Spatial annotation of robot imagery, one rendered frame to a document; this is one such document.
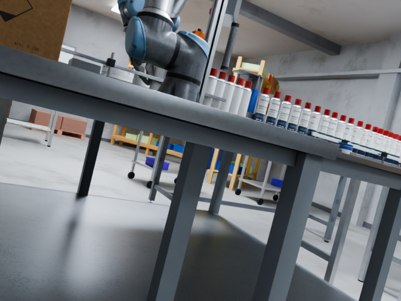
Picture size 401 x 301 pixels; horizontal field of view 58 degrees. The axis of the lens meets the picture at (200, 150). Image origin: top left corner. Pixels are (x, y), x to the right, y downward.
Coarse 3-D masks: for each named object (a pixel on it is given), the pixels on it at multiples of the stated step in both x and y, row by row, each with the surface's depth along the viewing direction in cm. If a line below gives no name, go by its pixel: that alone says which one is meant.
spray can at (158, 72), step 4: (156, 68) 158; (160, 68) 158; (156, 72) 158; (160, 72) 158; (164, 72) 160; (156, 76) 158; (160, 76) 158; (152, 80) 159; (152, 84) 158; (156, 84) 158; (160, 84) 159; (152, 88) 158; (156, 88) 158
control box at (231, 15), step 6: (228, 0) 152; (234, 0) 152; (240, 0) 162; (228, 6) 152; (234, 6) 152; (228, 12) 152; (234, 12) 152; (228, 18) 157; (234, 18) 156; (222, 24) 168; (228, 24) 166
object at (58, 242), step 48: (96, 144) 228; (192, 144) 105; (0, 192) 190; (48, 192) 214; (192, 192) 106; (0, 240) 132; (48, 240) 143; (96, 240) 156; (144, 240) 172; (192, 240) 191; (240, 240) 215; (384, 240) 153; (0, 288) 101; (48, 288) 107; (96, 288) 114; (144, 288) 123; (192, 288) 132; (240, 288) 143; (336, 288) 172
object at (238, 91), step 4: (240, 80) 178; (236, 84) 179; (240, 84) 178; (236, 88) 177; (240, 88) 177; (236, 92) 177; (240, 92) 177; (236, 96) 177; (240, 96) 178; (232, 100) 178; (236, 100) 177; (240, 100) 179; (232, 104) 177; (236, 104) 177; (232, 108) 177; (236, 108) 178; (232, 112) 177; (236, 112) 178
